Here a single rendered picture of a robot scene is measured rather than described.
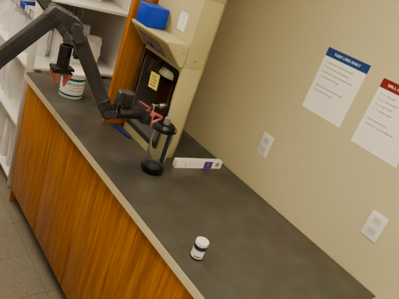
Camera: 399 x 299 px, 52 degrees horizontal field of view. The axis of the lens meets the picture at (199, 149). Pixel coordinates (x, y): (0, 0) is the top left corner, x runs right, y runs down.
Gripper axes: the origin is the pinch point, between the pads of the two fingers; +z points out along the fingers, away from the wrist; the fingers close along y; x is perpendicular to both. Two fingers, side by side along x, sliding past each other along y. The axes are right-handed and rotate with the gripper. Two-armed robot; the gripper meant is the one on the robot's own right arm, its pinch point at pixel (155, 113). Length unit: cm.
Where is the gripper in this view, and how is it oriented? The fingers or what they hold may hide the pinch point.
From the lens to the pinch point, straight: 192.4
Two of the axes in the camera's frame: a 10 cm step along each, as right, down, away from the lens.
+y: -5.9, -4.7, 6.6
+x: -2.8, 8.8, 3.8
